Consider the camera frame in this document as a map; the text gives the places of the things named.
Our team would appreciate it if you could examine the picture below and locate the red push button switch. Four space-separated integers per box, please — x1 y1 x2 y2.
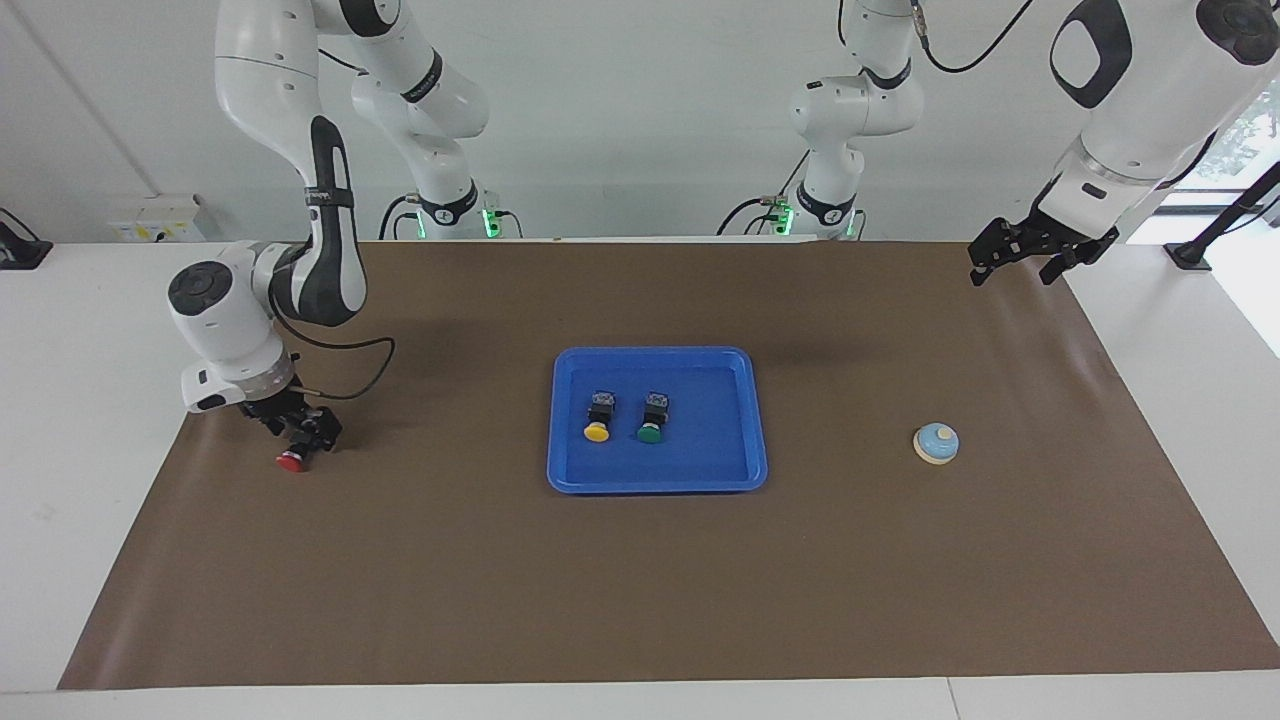
276 432 331 473

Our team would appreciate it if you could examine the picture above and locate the green push button switch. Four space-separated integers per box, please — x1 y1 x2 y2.
637 391 672 445

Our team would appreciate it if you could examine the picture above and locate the light blue call bell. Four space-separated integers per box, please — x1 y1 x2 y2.
912 421 960 467

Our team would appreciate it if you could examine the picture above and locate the blue plastic tray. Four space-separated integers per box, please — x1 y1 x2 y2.
546 346 769 495

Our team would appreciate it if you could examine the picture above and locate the bright window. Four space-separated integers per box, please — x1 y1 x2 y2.
1172 85 1280 209

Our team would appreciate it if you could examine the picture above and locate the black table clamp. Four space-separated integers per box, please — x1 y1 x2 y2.
0 207 53 271

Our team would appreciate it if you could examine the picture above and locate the brown table mat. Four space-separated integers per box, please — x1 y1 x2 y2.
57 238 1280 691

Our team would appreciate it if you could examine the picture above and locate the black camera stand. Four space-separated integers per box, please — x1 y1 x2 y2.
1163 160 1280 273

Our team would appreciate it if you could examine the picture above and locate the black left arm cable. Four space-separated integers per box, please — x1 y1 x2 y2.
908 0 1036 78

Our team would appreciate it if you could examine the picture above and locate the black right base cable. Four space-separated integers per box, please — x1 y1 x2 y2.
378 193 421 241

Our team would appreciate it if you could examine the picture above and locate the black base cable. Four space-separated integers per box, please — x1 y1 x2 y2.
715 150 811 237
378 193 421 241

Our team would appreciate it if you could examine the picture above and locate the white wall socket box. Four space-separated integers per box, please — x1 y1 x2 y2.
108 193 206 243

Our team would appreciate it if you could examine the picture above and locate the black left base cable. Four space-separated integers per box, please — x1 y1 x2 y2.
715 150 811 237

